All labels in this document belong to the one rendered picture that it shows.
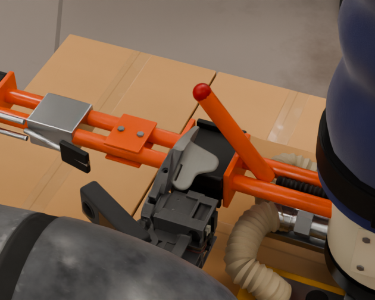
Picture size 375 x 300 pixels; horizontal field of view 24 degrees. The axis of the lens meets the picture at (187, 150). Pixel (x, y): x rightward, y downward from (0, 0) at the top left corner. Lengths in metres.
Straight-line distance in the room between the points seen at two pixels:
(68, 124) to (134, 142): 0.10
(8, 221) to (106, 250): 0.05
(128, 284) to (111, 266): 0.01
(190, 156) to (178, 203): 0.07
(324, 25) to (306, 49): 0.16
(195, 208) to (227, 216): 0.21
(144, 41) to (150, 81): 1.02
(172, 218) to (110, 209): 0.08
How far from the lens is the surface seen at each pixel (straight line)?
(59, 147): 1.15
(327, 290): 1.13
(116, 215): 1.02
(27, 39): 3.13
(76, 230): 0.44
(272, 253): 1.19
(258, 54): 3.03
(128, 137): 1.13
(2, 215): 0.46
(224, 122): 1.05
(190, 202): 1.03
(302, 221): 1.12
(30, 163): 1.89
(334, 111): 0.92
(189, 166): 1.05
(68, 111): 1.18
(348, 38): 0.85
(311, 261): 1.18
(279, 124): 1.96
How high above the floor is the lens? 1.87
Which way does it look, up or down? 45 degrees down
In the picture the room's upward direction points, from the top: straight up
